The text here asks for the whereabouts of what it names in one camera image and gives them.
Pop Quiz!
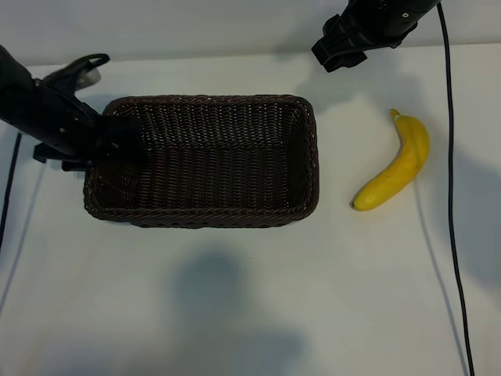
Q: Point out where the black braided cable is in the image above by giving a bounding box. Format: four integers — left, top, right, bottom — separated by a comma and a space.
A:
0, 132, 23, 252

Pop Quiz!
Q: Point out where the yellow banana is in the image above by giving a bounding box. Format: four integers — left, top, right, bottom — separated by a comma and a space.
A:
349, 108, 431, 212

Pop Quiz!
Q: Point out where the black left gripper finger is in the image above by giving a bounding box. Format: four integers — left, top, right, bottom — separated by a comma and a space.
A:
99, 115, 144, 138
93, 135, 152, 165

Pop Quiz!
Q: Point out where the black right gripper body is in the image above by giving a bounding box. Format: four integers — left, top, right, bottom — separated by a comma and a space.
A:
311, 0, 392, 74

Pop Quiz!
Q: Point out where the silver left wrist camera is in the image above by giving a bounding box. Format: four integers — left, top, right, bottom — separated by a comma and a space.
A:
41, 52, 111, 93

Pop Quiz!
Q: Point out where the dark brown wicker basket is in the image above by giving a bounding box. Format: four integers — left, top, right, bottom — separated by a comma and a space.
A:
82, 93, 320, 230

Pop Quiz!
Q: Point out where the long black cable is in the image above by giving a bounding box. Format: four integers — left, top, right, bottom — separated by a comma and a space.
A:
436, 0, 477, 376

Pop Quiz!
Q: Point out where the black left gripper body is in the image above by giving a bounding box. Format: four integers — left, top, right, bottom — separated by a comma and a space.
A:
11, 84, 103, 173

